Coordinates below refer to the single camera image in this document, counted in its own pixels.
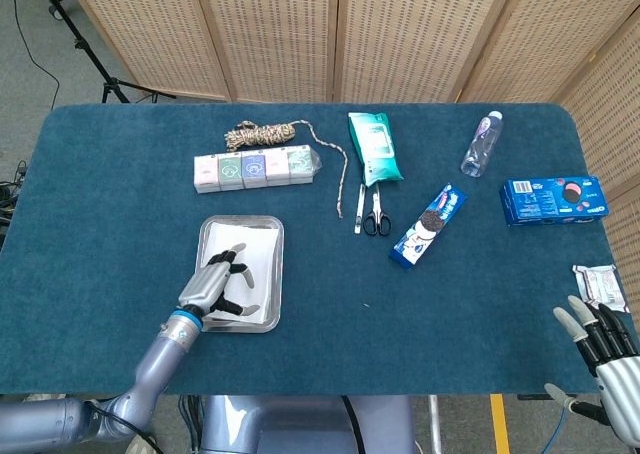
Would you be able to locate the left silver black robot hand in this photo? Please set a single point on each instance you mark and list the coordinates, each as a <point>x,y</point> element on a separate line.
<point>205,286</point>

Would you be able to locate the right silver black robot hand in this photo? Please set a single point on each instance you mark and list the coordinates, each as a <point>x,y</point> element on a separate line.
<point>620,389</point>

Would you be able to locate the white paper napkin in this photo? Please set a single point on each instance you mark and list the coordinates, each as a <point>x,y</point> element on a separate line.
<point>250,239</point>

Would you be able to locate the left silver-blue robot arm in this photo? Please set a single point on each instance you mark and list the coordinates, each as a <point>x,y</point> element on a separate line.
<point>160,359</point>

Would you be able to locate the stainless steel rectangular tray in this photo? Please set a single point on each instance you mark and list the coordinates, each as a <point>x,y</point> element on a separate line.
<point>235,328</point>

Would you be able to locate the white snack wrapper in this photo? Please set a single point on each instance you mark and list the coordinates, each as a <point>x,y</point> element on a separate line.
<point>600,284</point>

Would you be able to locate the pocket tissue multipack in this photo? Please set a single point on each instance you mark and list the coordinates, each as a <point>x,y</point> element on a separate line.
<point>255,171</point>

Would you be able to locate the silver-blue robot torso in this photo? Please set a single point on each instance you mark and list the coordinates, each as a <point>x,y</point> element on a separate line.
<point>300,424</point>

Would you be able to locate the white shoe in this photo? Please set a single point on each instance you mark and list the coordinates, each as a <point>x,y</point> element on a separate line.
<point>137,445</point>

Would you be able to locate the slim utility knife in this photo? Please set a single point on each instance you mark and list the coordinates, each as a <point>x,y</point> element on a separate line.
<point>359,209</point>

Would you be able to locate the blue table cloth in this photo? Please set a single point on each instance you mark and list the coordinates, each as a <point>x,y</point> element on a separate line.
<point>375,349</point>

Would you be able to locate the metal table leg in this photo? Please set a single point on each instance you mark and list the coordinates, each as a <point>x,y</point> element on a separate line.
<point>435,424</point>

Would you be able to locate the wide blue cookie box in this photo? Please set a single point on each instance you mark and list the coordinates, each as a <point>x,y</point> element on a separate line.
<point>550,201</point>

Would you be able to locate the green wet wipes pack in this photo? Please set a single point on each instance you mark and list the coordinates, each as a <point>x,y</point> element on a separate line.
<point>377,149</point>

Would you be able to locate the long slim blue cookie box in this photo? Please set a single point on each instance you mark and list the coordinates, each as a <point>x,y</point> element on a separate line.
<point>430,226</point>

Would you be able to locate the wicker folding screen panel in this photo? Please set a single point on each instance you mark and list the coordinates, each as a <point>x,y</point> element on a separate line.
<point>612,124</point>
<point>275,34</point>
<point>420,34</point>
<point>545,39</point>
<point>150,29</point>

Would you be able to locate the black tripod stand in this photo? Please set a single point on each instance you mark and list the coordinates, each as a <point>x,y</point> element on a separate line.
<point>85,49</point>

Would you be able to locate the clear plastic bottle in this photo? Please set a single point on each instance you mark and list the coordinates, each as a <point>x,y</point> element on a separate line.
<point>480,149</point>

